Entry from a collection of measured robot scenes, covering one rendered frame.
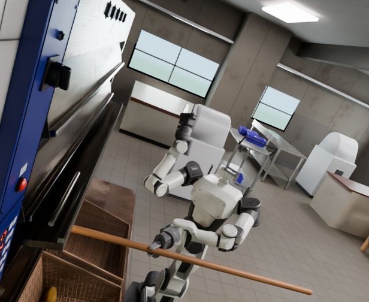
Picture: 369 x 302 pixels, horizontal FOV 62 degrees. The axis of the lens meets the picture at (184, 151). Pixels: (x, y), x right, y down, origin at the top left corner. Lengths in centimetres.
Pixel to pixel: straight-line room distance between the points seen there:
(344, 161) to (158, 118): 450
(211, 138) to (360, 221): 408
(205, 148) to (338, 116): 638
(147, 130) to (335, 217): 415
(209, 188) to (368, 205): 563
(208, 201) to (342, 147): 650
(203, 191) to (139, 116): 450
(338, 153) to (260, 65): 284
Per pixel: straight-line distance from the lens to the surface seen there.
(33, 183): 99
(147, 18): 817
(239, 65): 798
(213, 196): 176
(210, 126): 425
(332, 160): 789
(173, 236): 149
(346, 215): 703
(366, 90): 1032
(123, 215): 269
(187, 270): 214
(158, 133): 626
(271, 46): 818
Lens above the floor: 204
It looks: 18 degrees down
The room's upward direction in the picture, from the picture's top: 24 degrees clockwise
